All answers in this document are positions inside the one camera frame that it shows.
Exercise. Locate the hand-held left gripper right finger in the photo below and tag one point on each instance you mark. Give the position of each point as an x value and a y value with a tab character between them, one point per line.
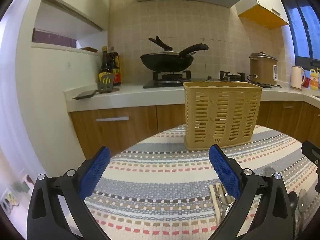
225	172

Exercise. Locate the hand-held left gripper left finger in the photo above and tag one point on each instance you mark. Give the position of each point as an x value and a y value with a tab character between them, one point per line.
95	170

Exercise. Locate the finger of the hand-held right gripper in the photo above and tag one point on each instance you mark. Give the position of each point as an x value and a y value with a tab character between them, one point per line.
311	152

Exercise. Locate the metal spoon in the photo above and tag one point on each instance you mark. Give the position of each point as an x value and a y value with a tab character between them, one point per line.
221	192
302	200

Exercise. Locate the wooden chopstick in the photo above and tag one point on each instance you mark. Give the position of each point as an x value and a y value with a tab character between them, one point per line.
214	202

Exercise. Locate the black spoon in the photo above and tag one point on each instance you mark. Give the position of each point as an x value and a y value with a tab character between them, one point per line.
293	198

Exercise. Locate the beige plastic utensil basket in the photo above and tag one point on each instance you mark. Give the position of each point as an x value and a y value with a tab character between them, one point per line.
200	115

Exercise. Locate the striped woven tablecloth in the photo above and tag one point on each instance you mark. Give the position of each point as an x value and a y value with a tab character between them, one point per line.
162	180

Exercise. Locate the red container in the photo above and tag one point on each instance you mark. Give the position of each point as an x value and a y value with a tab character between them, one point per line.
307	83

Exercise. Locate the yellow detergent bottle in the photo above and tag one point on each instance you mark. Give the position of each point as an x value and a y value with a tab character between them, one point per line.
315	80

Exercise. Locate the cream electric kettle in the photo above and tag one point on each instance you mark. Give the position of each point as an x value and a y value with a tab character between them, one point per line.
296	77

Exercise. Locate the white kitchen countertop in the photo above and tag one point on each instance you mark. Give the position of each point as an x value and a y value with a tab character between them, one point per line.
137	95

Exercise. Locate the grey slotted spatula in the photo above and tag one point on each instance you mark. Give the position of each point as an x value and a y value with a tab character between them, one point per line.
106	81

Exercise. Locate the brown rice cooker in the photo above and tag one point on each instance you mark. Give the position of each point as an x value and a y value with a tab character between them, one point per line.
262	67

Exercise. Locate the black gas stove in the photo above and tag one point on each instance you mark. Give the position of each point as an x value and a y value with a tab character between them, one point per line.
150	83

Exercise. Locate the dark soy sauce bottle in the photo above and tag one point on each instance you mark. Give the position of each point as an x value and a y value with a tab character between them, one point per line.
116	67
105	65

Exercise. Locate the window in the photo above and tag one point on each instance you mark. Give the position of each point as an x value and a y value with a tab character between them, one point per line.
305	30

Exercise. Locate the black wok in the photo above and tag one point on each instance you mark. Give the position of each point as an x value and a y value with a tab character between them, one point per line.
165	63

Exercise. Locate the yellow wall cabinet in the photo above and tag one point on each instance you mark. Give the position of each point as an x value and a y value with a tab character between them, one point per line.
262	15

